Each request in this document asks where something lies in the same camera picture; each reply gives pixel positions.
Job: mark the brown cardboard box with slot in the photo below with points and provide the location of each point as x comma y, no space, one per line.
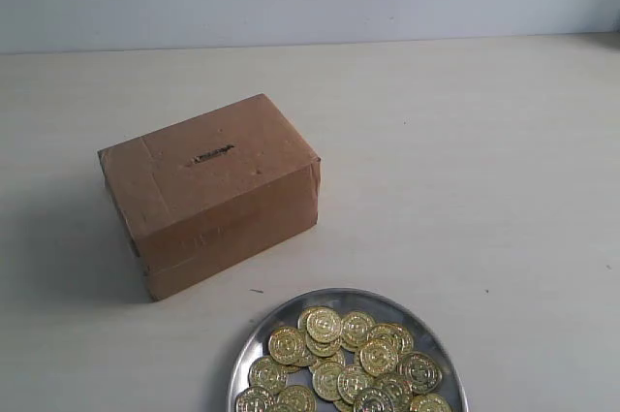
202,195

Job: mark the gold coin top centre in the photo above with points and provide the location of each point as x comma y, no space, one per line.
324,324

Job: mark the gold coin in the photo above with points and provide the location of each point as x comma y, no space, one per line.
355,328
421,371
351,381
429,403
253,399
324,324
377,357
286,345
264,372

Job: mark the gold coin upper middle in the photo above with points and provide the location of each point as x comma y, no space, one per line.
355,328

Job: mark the gold coin upper left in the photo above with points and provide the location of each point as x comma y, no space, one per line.
286,345

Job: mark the round silver metal plate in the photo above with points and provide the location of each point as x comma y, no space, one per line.
344,300

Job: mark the gold coin lower middle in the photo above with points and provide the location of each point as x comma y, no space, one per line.
351,381

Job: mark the gold coin bottom left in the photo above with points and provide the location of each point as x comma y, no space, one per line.
253,399

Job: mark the gold coin bottom right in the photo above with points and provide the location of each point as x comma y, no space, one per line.
429,403

